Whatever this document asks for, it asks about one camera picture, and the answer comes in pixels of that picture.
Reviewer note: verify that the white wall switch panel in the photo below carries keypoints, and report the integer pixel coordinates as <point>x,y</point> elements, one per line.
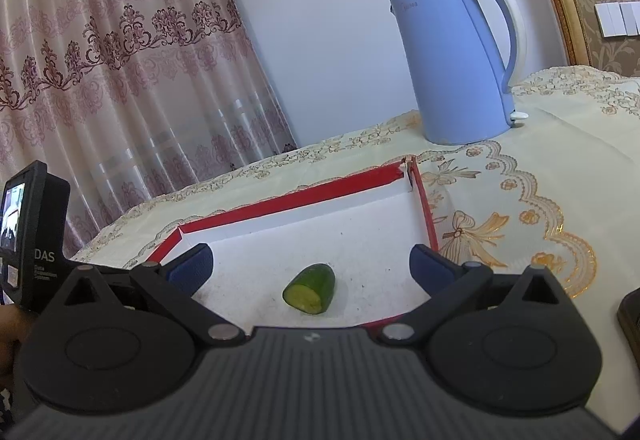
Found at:
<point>617,19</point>

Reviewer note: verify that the dark object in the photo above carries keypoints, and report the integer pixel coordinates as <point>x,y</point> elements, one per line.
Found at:
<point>631,325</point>

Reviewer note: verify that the cream embroidered tablecloth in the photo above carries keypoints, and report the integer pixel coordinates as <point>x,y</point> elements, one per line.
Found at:
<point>550,159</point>

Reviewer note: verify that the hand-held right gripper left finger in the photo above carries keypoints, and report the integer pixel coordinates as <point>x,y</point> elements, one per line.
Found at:
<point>192,266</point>

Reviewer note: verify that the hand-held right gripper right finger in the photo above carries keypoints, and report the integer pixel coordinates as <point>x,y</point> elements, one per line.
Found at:
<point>430,267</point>

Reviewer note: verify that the person's left forearm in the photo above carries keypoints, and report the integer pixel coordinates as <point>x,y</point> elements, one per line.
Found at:
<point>10,340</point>

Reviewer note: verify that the blue electric kettle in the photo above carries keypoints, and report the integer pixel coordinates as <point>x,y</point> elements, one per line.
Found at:
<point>450,69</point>

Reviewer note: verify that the red and white shallow box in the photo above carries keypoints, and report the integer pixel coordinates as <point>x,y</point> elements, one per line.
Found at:
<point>325,235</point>

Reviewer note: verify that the green cucumber piece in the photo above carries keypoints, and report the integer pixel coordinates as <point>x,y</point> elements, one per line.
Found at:
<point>312,287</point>

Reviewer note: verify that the pink patterned curtain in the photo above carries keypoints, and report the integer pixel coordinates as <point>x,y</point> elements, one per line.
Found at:
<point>125,69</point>

